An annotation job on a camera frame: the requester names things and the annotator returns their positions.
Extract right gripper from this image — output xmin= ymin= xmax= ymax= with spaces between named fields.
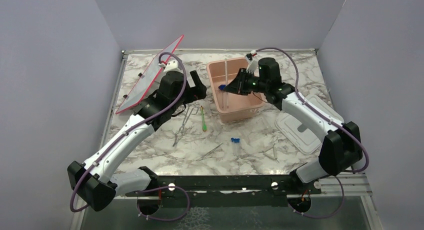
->
xmin=223 ymin=68 xmax=269 ymax=96

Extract green red yellow stirring rods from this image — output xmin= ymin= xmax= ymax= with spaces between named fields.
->
xmin=200 ymin=105 xmax=208 ymax=132

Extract metal crucible tongs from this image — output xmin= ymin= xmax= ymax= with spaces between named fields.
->
xmin=172 ymin=105 xmax=200 ymax=147

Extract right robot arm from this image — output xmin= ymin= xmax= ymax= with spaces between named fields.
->
xmin=223 ymin=57 xmax=363 ymax=194

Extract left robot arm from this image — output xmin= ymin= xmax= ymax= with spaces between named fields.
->
xmin=67 ymin=70 xmax=207 ymax=213

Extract pink plastic bin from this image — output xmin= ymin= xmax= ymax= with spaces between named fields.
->
xmin=206 ymin=57 xmax=265 ymax=123

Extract red framed whiteboard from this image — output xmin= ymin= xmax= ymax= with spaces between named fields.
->
xmin=115 ymin=34 xmax=184 ymax=114

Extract two blue capped vials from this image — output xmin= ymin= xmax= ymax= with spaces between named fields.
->
xmin=230 ymin=137 xmax=241 ymax=156

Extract metal tweezers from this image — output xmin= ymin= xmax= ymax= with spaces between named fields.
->
xmin=196 ymin=142 xmax=223 ymax=161

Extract whiteboard metal leg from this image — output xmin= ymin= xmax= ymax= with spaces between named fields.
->
xmin=123 ymin=72 xmax=143 ymax=99

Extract white plastic lid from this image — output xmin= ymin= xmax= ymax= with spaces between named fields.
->
xmin=274 ymin=93 xmax=345 ymax=156

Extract white tubing pieces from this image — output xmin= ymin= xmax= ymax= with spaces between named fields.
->
xmin=262 ymin=146 xmax=279 ymax=163

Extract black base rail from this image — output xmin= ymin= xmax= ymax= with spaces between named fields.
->
xmin=126 ymin=174 xmax=322 ymax=208

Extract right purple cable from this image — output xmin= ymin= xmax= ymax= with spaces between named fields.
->
xmin=255 ymin=47 xmax=370 ymax=219

